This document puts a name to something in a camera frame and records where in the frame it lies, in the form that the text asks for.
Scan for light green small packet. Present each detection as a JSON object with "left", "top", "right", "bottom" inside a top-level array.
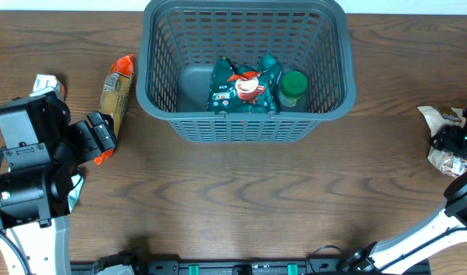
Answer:
[{"left": 67, "top": 173, "right": 85, "bottom": 212}]

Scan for beige PanTree snack bag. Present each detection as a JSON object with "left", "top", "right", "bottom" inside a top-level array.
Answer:
[{"left": 417, "top": 106, "right": 467, "bottom": 178}]

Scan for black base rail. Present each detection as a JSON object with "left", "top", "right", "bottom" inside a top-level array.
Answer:
[{"left": 70, "top": 250, "right": 431, "bottom": 275}]

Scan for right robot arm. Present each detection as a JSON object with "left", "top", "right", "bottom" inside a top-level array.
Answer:
[{"left": 338, "top": 106, "right": 467, "bottom": 274}]

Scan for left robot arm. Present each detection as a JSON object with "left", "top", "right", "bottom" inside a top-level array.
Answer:
[{"left": 0, "top": 92, "right": 117, "bottom": 274}]

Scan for white tissue multipack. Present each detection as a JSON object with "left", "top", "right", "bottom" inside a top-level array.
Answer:
[{"left": 30, "top": 74, "right": 66, "bottom": 102}]

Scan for grey plastic basket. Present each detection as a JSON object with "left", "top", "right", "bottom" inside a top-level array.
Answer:
[{"left": 136, "top": 0, "right": 357, "bottom": 142}]

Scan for green Nescafe coffee bag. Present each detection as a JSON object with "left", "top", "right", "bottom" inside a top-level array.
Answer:
[{"left": 207, "top": 53, "right": 282, "bottom": 114}]

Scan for orange spaghetti pasta pack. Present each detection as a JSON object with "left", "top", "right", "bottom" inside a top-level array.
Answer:
[{"left": 93, "top": 53, "right": 135, "bottom": 166}]

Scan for green lid glass jar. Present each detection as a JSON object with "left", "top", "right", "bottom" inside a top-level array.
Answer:
[{"left": 278, "top": 70, "right": 308, "bottom": 108}]

